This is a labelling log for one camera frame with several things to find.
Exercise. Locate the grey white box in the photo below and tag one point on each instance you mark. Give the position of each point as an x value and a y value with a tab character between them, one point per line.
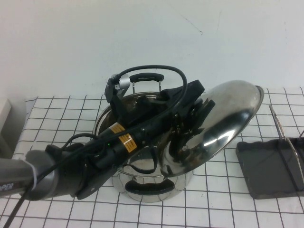
12	128

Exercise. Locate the stainless steel pot lid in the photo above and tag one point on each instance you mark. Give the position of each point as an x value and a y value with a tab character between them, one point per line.
228	123

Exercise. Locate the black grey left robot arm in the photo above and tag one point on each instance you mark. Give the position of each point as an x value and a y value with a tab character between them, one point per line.
99	156

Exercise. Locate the white black-grid tablecloth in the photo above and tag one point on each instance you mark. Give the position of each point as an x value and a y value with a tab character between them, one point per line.
213	209

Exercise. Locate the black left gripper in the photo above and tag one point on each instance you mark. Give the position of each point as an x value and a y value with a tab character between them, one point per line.
174	99

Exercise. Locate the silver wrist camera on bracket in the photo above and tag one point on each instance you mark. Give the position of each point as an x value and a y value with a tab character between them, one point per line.
117	89

